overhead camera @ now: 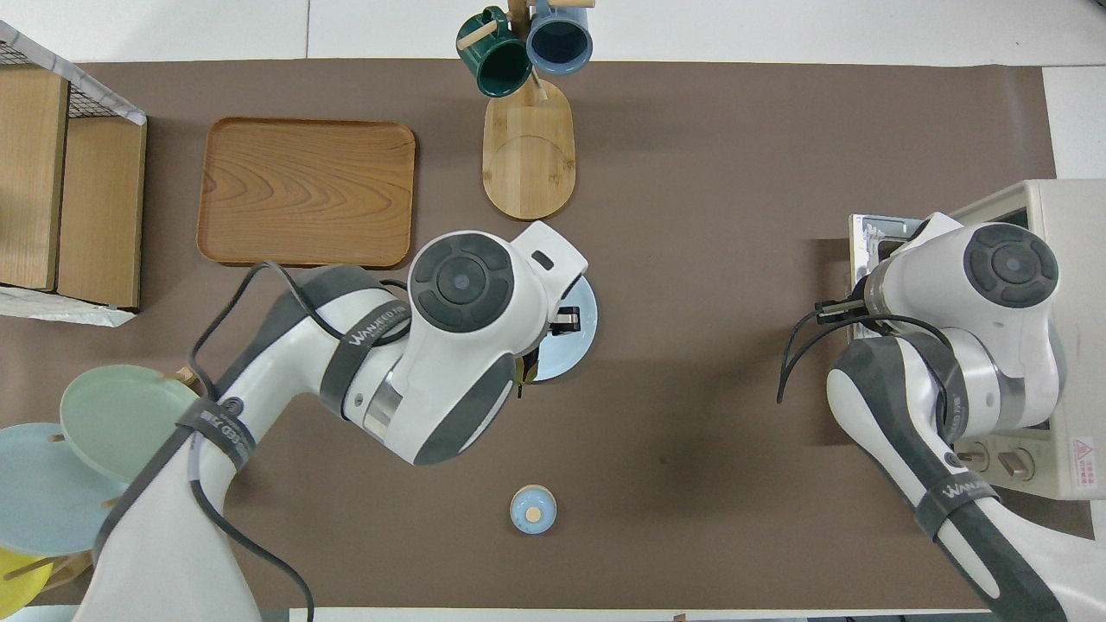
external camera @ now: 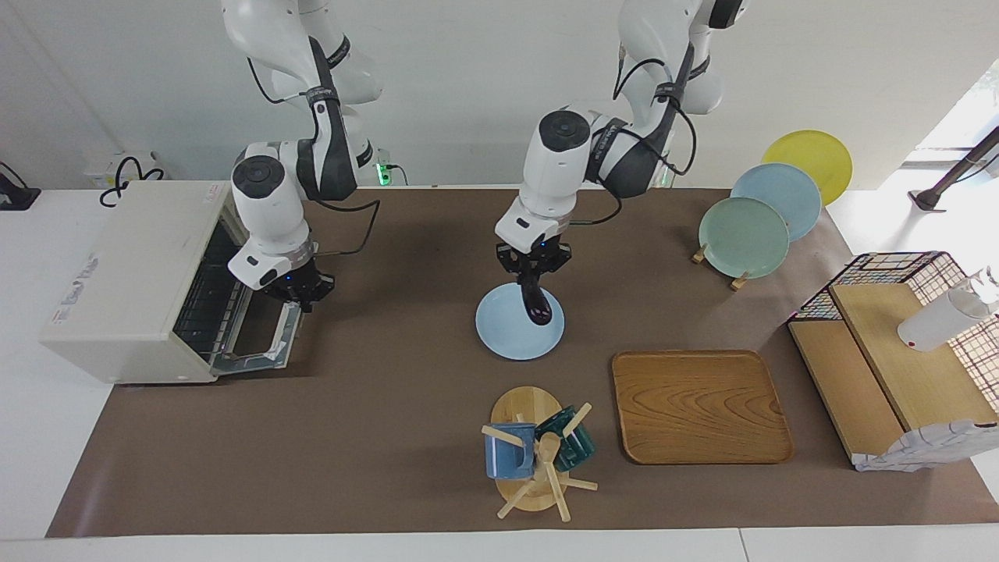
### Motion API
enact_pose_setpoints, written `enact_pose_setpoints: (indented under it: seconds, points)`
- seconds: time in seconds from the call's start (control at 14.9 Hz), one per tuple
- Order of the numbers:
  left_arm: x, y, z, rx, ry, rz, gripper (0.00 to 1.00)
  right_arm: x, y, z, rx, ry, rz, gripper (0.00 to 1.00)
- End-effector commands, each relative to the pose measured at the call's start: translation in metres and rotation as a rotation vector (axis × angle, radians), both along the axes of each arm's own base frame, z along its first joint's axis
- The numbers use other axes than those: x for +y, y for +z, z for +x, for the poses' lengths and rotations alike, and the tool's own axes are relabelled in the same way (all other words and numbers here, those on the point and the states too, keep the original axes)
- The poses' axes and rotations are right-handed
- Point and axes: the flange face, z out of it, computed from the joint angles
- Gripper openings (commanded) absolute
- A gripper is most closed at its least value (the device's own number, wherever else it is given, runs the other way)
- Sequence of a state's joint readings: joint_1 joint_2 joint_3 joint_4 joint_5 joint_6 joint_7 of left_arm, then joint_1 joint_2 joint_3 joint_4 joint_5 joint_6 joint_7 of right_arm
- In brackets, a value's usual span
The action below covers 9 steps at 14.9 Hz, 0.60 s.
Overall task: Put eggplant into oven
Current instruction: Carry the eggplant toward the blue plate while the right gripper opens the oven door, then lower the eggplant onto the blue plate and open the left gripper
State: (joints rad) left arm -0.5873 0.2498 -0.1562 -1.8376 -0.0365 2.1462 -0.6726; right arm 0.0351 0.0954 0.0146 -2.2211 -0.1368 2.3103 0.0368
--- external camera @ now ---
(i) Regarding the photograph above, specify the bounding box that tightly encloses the dark purple eggplant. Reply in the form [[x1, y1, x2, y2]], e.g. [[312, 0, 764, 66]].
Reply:
[[521, 269, 554, 327]]

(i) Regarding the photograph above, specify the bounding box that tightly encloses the light blue round plate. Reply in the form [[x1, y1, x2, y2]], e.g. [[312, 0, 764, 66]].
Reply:
[[475, 283, 566, 361]]

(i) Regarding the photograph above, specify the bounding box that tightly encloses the beige toaster oven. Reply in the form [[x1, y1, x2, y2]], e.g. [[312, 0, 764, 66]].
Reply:
[[39, 181, 319, 386]]

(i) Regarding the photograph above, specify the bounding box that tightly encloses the wooden mug tree stand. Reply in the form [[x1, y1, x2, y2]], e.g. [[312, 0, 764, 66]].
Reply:
[[480, 386, 599, 523]]

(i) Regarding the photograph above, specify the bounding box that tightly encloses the brown table mat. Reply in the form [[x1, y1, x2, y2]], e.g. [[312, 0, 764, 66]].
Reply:
[[45, 187, 999, 539]]

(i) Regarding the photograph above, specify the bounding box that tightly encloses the dark green mug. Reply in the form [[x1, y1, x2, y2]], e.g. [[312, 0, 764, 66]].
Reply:
[[535, 406, 598, 472]]

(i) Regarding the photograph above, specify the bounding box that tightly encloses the blue grey mug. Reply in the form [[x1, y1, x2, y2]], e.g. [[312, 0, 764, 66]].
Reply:
[[484, 422, 540, 481]]

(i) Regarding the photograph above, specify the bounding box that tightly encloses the wooden plate rack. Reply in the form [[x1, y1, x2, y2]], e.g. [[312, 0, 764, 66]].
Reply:
[[691, 242, 763, 293]]

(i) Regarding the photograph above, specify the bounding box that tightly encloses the pale green plate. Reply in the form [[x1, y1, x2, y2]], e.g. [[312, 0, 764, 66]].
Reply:
[[698, 197, 791, 280]]

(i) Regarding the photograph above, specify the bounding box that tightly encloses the rectangular wooden serving tray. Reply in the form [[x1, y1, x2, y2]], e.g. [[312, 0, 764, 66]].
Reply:
[[611, 350, 795, 466]]

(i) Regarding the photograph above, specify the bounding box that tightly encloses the white power strip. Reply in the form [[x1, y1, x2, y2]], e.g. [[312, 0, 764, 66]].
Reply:
[[84, 151, 166, 192]]

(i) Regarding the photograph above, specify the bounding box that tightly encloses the light blue racked plate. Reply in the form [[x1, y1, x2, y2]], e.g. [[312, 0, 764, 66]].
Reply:
[[731, 162, 823, 243]]

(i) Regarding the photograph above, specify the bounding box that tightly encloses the yellow plate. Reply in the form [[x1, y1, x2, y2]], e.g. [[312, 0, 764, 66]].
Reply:
[[761, 130, 854, 207]]

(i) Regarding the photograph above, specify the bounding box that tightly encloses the black desk device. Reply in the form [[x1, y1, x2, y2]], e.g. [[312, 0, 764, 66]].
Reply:
[[0, 162, 42, 212]]

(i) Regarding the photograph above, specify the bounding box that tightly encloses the black pole stand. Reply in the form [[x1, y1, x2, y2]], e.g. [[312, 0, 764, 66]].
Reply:
[[909, 125, 999, 214]]

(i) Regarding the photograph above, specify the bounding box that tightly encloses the white spray bottle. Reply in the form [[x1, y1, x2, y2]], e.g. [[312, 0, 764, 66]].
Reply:
[[897, 267, 999, 353]]

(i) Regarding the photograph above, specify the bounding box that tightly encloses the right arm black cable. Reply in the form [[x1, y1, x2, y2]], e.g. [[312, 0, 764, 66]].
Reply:
[[246, 56, 383, 258]]

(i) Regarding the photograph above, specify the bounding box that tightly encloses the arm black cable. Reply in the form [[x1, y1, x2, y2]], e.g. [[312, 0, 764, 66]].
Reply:
[[613, 43, 700, 229], [246, 56, 383, 258]]

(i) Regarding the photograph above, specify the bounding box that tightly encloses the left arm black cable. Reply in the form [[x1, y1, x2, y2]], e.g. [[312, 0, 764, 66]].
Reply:
[[613, 43, 700, 229]]

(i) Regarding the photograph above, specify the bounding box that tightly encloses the black coiled power cable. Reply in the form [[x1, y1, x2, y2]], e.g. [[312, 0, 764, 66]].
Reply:
[[98, 155, 167, 208]]

